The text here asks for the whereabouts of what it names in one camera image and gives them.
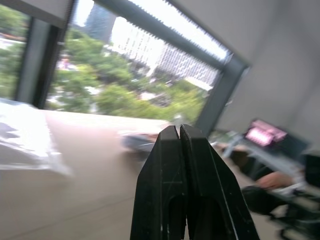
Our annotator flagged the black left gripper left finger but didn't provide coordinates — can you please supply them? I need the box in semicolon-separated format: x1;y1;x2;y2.
129;125;188;240

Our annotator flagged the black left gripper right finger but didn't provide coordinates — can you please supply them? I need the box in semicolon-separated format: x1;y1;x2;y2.
179;124;261;240

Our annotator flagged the dark blurred floor object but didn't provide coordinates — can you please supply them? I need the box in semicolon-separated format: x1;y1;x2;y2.
119;132;160;157

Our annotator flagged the grey desk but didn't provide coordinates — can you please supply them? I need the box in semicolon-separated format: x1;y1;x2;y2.
212;128;311;181

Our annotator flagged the person in dark clothes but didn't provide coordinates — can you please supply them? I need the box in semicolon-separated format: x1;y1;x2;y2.
241;159;311;216

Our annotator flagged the laptop with pink screen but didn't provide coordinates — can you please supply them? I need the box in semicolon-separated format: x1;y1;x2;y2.
243;119;288;148

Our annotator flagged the black office chair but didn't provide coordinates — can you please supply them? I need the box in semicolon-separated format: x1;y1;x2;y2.
242;153;320;240

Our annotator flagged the clear plastic bag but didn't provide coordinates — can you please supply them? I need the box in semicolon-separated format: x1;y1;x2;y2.
0;98;75;179

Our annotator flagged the dark grey window frame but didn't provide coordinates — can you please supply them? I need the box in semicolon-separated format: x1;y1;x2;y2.
15;0;252;136

